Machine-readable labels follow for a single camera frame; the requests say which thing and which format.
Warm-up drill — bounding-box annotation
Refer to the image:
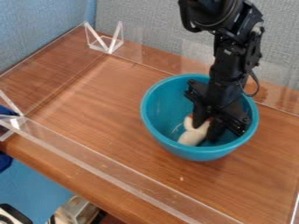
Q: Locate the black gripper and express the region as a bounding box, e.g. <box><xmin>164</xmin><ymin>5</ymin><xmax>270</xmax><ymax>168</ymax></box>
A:
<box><xmin>184</xmin><ymin>66</ymin><xmax>251</xmax><ymax>142</ymax></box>

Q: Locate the white and orange toy mushroom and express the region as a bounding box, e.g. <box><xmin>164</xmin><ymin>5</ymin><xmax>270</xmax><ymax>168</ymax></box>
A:
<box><xmin>178</xmin><ymin>115</ymin><xmax>211</xmax><ymax>146</ymax></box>

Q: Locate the blue plastic bowl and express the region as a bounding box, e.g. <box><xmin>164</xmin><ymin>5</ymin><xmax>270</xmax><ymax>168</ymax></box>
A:
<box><xmin>139</xmin><ymin>73</ymin><xmax>260</xmax><ymax>163</ymax></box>

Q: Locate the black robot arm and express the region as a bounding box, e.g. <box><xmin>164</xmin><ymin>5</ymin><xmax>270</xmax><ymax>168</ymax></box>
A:
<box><xmin>178</xmin><ymin>0</ymin><xmax>266</xmax><ymax>142</ymax></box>

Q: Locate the clear acrylic back barrier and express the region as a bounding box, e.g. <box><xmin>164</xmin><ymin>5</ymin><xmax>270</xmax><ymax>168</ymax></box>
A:
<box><xmin>92</xmin><ymin>25</ymin><xmax>299</xmax><ymax>116</ymax></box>

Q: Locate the clear acrylic barrier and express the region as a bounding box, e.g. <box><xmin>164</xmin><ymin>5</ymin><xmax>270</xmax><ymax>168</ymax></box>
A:
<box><xmin>0</xmin><ymin>116</ymin><xmax>243</xmax><ymax>224</ymax></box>
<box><xmin>92</xmin><ymin>25</ymin><xmax>299</xmax><ymax>116</ymax></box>

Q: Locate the grey metal box below table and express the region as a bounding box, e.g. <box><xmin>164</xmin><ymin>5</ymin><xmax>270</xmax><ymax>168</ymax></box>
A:
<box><xmin>45</xmin><ymin>195</ymin><xmax>99</xmax><ymax>224</ymax></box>

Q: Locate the clear acrylic front barrier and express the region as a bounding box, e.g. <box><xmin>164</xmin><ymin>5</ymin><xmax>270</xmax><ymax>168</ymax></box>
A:
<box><xmin>0</xmin><ymin>116</ymin><xmax>243</xmax><ymax>224</ymax></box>

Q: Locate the blue object at left edge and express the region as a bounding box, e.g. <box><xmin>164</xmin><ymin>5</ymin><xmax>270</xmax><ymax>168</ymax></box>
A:
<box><xmin>0</xmin><ymin>104</ymin><xmax>20</xmax><ymax>173</ymax></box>

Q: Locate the black and white device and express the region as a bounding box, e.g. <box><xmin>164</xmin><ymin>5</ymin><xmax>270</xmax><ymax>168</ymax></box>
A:
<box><xmin>0</xmin><ymin>204</ymin><xmax>33</xmax><ymax>224</ymax></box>

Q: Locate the black cable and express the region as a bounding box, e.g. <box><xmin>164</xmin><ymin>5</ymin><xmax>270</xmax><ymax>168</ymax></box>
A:
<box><xmin>243</xmin><ymin>69</ymin><xmax>262</xmax><ymax>98</ymax></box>

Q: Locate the clear acrylic corner bracket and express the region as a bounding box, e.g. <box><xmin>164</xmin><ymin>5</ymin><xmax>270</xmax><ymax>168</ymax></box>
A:
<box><xmin>83</xmin><ymin>21</ymin><xmax>124</xmax><ymax>54</ymax></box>

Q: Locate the clear acrylic left bracket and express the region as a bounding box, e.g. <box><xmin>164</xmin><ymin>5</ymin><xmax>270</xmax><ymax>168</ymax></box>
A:
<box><xmin>0</xmin><ymin>90</ymin><xmax>24</xmax><ymax>142</ymax></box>

